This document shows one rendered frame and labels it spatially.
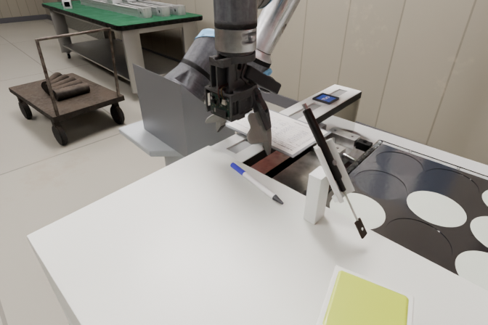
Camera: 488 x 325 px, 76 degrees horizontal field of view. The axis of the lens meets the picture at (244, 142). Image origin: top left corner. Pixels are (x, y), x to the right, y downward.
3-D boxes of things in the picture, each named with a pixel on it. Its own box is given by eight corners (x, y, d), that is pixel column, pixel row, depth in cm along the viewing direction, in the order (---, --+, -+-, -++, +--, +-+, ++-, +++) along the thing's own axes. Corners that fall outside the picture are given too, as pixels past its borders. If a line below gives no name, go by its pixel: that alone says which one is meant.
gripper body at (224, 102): (205, 114, 62) (200, 53, 55) (235, 101, 67) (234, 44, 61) (232, 126, 57) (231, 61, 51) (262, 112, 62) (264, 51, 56)
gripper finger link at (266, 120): (255, 135, 62) (237, 96, 62) (261, 131, 64) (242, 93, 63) (271, 128, 59) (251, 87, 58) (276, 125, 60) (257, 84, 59)
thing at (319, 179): (348, 225, 46) (365, 149, 40) (335, 239, 44) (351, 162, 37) (312, 206, 50) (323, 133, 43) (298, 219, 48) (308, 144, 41)
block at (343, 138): (359, 145, 83) (360, 135, 82) (353, 149, 81) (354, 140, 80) (332, 135, 88) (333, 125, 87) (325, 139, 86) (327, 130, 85)
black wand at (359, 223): (297, 107, 41) (304, 104, 40) (303, 104, 42) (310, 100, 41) (358, 239, 43) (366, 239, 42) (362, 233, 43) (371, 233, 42)
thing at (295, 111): (354, 130, 104) (362, 91, 97) (240, 215, 69) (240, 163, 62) (329, 122, 109) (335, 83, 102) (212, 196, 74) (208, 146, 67)
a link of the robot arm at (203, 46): (185, 67, 106) (206, 34, 107) (218, 86, 105) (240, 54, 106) (177, 53, 94) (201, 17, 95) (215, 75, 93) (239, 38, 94)
